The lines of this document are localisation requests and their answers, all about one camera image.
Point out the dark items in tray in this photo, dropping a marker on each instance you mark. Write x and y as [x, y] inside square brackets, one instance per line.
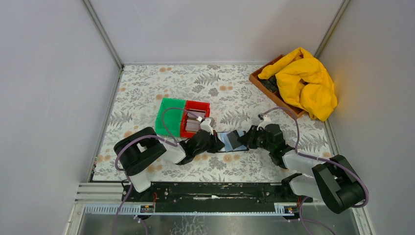
[270, 84]

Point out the floral table mat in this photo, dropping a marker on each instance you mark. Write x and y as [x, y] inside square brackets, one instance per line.
[234, 104]

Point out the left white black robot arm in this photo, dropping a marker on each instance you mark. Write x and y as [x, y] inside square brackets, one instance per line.
[138, 151]

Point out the red plastic bin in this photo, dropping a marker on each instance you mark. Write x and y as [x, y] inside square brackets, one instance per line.
[190, 104]

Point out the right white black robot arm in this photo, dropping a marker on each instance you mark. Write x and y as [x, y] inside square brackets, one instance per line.
[332, 181]

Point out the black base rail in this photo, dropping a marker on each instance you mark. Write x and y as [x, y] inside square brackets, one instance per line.
[216, 197]

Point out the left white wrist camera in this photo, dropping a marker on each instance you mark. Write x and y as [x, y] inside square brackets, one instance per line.
[207, 125]

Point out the brown wooden tray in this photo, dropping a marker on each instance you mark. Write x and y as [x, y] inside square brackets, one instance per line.
[274, 96]

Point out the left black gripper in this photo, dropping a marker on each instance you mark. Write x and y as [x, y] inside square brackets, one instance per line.
[217, 144]

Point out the green plastic bin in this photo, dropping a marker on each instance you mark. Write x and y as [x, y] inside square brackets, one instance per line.
[172, 118]

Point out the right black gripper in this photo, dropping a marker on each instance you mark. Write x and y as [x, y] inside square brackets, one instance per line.
[247, 139]

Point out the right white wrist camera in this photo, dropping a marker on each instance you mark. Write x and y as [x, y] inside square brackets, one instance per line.
[265, 120]

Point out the black leather card holder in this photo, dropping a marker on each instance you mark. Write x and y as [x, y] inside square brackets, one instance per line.
[222, 136]

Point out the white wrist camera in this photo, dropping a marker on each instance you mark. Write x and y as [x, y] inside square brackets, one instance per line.
[265, 120]
[207, 125]

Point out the yellow cloth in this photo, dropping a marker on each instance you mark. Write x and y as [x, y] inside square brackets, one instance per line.
[303, 82]

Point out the clear card stack in bin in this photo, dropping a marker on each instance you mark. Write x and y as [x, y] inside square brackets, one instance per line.
[192, 124]

